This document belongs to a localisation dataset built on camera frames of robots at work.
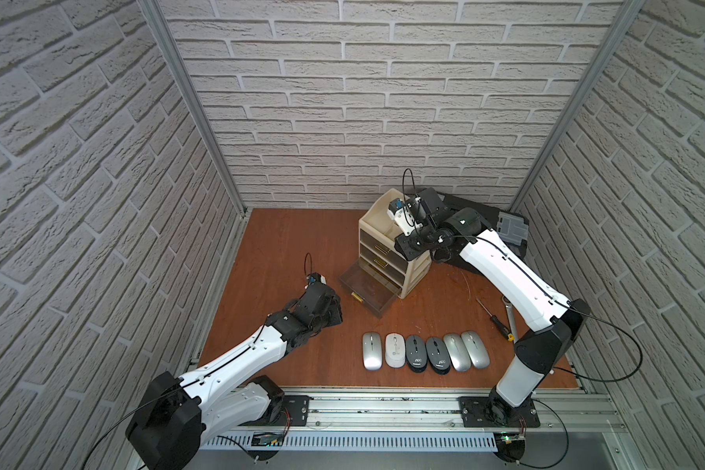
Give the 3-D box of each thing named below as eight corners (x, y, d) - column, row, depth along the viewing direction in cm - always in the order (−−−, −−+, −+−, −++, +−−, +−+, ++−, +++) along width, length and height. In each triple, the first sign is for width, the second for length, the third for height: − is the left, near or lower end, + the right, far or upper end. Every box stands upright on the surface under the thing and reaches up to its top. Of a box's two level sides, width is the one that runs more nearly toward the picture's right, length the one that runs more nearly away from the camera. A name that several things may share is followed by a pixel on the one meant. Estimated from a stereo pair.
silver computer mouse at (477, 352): (475, 370, 83) (477, 368, 81) (460, 334, 90) (462, 331, 88) (490, 367, 83) (493, 365, 82) (474, 331, 90) (476, 328, 88)
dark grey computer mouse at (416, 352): (408, 373, 82) (409, 371, 80) (404, 338, 88) (405, 335, 86) (428, 373, 82) (430, 371, 80) (423, 338, 88) (425, 335, 86)
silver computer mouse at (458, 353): (455, 374, 83) (457, 371, 81) (442, 337, 89) (443, 334, 88) (472, 370, 83) (475, 368, 82) (457, 333, 90) (459, 331, 88)
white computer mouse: (385, 367, 83) (386, 364, 81) (384, 336, 89) (384, 332, 87) (406, 367, 83) (407, 364, 81) (403, 336, 89) (404, 332, 87)
